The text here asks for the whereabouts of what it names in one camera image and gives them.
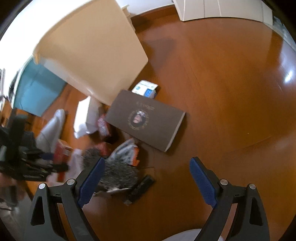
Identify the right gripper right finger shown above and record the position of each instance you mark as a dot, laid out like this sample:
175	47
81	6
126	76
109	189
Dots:
249	222

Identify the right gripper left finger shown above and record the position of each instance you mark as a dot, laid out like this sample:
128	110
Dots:
44	221

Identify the red small box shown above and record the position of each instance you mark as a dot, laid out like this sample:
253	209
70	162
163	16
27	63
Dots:
62	157

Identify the white paper packet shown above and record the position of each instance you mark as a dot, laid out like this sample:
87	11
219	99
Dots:
87	115

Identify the dark mesh bag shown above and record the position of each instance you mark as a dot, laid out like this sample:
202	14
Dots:
117	176

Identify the dark red small packet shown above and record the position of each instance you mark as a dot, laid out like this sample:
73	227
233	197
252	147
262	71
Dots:
107	132

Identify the black pen-like tube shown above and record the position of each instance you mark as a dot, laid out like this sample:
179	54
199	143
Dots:
139	189

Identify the beige square trash bin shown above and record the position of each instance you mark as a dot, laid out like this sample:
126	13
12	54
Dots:
94	49

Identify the brown box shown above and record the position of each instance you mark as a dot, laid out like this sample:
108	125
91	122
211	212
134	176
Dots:
146	119

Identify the white blue small box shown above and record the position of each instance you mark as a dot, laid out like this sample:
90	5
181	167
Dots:
145	88

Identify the left grey slipper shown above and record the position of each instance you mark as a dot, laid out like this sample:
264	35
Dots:
48	137

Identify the teal storage box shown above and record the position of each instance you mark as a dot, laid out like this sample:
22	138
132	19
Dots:
36	88

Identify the white open door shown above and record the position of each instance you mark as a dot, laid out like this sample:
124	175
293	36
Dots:
245	9

